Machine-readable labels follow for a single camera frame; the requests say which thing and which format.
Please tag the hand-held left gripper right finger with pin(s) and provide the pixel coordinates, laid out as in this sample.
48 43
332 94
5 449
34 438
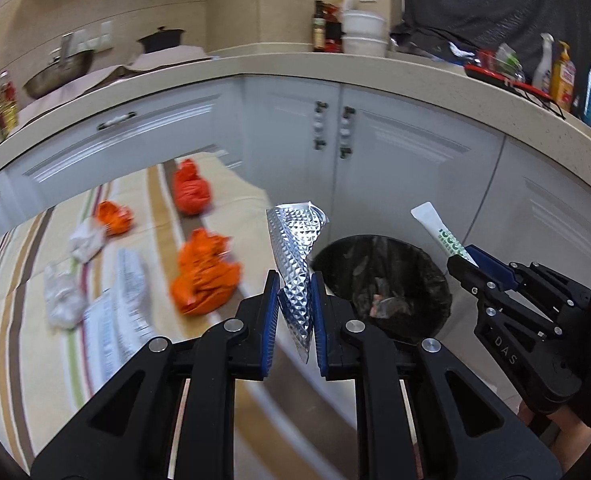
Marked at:
320 325

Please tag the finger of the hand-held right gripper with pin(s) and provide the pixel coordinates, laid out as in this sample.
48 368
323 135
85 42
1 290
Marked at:
495 267
475 282

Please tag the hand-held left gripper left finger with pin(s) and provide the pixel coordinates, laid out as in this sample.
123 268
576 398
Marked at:
271 320

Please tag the white tube with green print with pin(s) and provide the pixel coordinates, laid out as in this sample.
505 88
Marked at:
435 227

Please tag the black trash bin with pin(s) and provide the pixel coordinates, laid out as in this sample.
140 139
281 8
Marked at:
355 265

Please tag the silver embossed foil wrapper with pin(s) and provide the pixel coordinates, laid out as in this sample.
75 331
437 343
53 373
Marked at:
295 250

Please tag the plain orange plastic bag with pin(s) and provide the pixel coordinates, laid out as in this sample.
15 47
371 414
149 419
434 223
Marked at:
190 192

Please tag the small printed orange plastic bag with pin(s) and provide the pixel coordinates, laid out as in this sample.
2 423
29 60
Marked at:
115 217

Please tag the person's right forearm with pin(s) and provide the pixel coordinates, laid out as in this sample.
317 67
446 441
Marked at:
573 435

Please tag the grey crumpled wrapper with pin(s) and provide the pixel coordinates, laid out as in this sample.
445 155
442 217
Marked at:
383 302

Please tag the large crumpled orange plastic bag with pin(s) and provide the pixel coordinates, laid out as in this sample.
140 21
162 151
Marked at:
205 280

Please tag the white kitchen cabinet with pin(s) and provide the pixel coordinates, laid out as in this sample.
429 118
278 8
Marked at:
400 170

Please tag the white printed packet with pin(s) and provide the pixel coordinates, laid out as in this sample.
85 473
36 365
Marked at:
133 280
107 335

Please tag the red dish tray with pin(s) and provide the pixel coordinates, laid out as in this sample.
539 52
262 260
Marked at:
490 74

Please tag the white crumpled tissue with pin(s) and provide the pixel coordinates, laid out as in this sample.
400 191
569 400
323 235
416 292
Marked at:
87 242

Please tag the orange dish soap bottle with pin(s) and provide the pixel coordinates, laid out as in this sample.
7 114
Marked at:
563 80

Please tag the white spray bottle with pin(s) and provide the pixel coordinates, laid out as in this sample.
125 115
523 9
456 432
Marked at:
543 67

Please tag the clear crumpled plastic bag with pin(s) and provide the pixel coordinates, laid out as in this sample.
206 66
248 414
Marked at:
65 300

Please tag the black plastic bag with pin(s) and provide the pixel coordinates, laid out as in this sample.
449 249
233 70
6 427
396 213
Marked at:
420 40

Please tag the striped tablecloth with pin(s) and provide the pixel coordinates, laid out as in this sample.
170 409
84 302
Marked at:
25 310

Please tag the beige stone countertop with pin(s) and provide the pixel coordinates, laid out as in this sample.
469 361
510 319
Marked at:
275 65

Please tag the white bowl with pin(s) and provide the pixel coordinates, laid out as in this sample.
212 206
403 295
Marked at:
364 46
364 22

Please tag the dark grey cloth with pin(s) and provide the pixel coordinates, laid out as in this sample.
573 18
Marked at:
475 0

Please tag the red packet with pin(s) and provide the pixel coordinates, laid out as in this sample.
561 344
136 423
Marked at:
334 25

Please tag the black cooking pot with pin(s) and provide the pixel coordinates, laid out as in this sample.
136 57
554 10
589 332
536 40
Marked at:
160 40

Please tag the metal wok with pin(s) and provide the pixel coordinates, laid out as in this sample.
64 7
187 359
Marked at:
60 75

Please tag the cooking oil bottle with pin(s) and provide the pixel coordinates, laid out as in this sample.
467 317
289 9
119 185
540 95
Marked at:
8 105

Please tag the white wall switch panel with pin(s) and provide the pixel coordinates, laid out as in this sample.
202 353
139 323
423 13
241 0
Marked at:
95 35

